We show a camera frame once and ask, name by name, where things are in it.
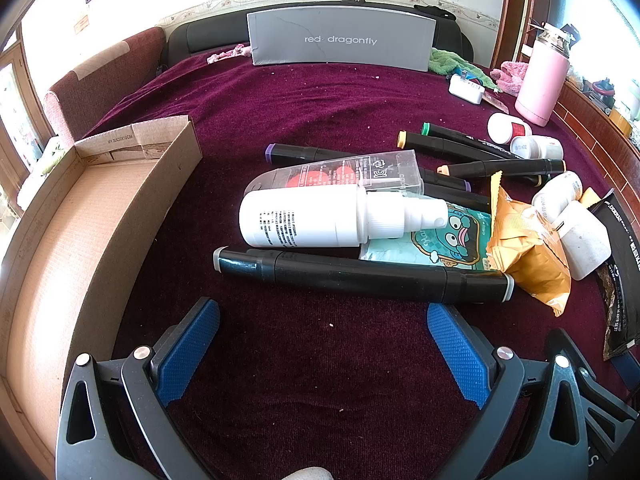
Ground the maroon armchair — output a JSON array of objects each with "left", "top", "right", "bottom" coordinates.
[{"left": 44, "top": 26, "right": 167, "bottom": 143}]

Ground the black snack packet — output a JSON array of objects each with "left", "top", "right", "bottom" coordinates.
[{"left": 587, "top": 189, "right": 640, "bottom": 362}]

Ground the black marker yellow cap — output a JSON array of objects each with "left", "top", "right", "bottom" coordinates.
[{"left": 397, "top": 130, "right": 551, "bottom": 186}]

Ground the black marker purple cap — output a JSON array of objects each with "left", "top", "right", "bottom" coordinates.
[{"left": 264, "top": 143, "right": 471, "bottom": 193}]

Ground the black leather sofa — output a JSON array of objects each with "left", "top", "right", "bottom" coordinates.
[{"left": 166, "top": 5, "right": 475, "bottom": 67}]

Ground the wooden brick-pattern side panel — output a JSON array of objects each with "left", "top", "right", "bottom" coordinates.
[{"left": 550, "top": 80, "right": 640, "bottom": 201}]

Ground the cardboard box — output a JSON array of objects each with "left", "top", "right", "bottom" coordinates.
[{"left": 0, "top": 114, "right": 203, "bottom": 480}]

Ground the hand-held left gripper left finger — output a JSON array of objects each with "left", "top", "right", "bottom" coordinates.
[{"left": 55, "top": 296, "right": 221, "bottom": 480}]

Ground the green cloth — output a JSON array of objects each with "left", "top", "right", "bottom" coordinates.
[{"left": 430, "top": 47, "right": 496, "bottom": 92}]

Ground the small white charger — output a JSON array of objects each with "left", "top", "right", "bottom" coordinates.
[{"left": 448, "top": 72, "right": 487, "bottom": 106}]

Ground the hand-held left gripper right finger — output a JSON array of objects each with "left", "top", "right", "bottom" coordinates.
[{"left": 426, "top": 302, "right": 593, "bottom": 480}]

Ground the black marker green cap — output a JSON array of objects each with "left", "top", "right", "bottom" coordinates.
[{"left": 421, "top": 122, "right": 516, "bottom": 158}]

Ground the clear plastic red-content package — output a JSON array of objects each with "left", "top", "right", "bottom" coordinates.
[{"left": 244, "top": 150, "right": 425, "bottom": 201}]

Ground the white power adapter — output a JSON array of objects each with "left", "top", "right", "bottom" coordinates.
[{"left": 550, "top": 200, "right": 613, "bottom": 282}]

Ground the maroon velvet blanket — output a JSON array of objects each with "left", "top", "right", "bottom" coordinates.
[{"left": 82, "top": 52, "right": 640, "bottom": 480}]

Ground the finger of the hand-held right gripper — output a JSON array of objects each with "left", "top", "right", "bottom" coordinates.
[{"left": 547, "top": 329, "right": 639, "bottom": 423}]

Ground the orange snack packet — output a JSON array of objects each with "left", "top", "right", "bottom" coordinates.
[{"left": 486, "top": 171, "right": 572, "bottom": 318}]

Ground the pink braided cloth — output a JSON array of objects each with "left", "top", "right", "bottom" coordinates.
[{"left": 206, "top": 44, "right": 252, "bottom": 64}]

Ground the pink thermos bottle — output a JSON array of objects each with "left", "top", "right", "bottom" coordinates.
[{"left": 515, "top": 22, "right": 573, "bottom": 127}]

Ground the thick black marker grey cap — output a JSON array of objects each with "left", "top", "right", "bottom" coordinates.
[{"left": 213, "top": 246, "right": 516, "bottom": 305}]

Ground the grey shoe box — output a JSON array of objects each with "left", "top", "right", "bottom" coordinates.
[{"left": 246, "top": 5, "right": 438, "bottom": 73}]

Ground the pink fluffy cloth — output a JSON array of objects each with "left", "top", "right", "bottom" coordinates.
[{"left": 491, "top": 60, "right": 531, "bottom": 95}]

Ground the floral cloth pile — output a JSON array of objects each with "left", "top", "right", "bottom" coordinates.
[{"left": 17, "top": 135, "right": 68, "bottom": 211}]

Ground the white pill bottle red label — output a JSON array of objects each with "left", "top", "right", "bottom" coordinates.
[{"left": 487, "top": 112, "right": 533, "bottom": 145}]

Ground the white spray bottle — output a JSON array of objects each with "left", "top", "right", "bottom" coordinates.
[{"left": 238, "top": 184, "right": 449, "bottom": 248}]

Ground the teal cartoon tissue packet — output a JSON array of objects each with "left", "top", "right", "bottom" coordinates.
[{"left": 359, "top": 200, "right": 493, "bottom": 272}]

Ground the wooden door frame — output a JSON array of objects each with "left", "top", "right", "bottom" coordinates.
[{"left": 490, "top": 0, "right": 532, "bottom": 68}]

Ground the black marker pale orange cap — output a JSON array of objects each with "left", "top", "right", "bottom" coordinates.
[{"left": 436, "top": 158, "right": 567, "bottom": 179}]

